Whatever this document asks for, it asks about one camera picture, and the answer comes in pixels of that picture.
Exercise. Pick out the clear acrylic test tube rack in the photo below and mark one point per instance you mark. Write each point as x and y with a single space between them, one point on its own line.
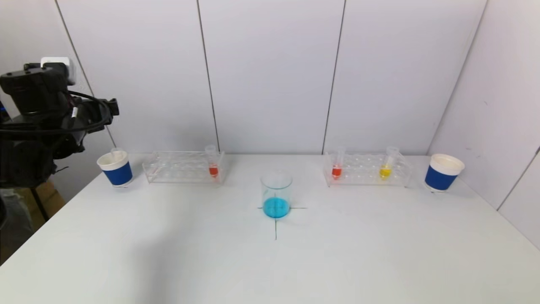
363 171
181 171

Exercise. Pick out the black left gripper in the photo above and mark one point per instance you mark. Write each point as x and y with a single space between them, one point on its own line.
112 107

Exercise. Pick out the test tube with yellow pigment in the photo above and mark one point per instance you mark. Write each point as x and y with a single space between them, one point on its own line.
384 172

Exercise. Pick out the test tube with red pigment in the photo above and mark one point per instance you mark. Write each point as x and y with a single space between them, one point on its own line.
336 172
214 170

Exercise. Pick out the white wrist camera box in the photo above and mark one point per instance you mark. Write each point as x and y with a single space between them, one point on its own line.
59 63

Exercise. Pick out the person in grey jeans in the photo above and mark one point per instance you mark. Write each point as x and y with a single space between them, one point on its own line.
14 219

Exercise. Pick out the clear glass beaker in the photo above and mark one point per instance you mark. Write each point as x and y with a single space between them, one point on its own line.
276 207

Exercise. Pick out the white paper cup blue sleeve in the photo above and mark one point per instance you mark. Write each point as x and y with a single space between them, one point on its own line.
438 178
119 175

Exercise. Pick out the test tube with blue pigment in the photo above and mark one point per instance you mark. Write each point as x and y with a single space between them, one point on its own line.
116 152

